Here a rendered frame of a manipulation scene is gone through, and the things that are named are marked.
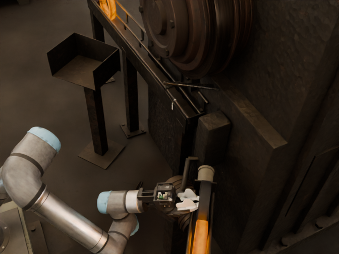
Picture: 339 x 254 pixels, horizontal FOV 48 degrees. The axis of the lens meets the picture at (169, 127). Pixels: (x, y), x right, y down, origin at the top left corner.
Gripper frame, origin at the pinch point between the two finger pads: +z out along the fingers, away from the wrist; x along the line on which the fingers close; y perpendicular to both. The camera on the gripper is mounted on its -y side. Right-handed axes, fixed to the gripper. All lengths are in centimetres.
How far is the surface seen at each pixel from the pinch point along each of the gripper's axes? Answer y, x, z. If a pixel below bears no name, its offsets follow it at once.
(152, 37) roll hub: 36, 45, -14
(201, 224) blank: 7.4, -12.1, 2.4
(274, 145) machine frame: 8.9, 14.7, 23.7
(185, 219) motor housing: -17.6, 4.8, -10.4
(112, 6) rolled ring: 18, 115, -56
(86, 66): 8, 76, -64
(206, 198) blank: 6.0, -2.5, 2.9
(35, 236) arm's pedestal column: -43, 12, -94
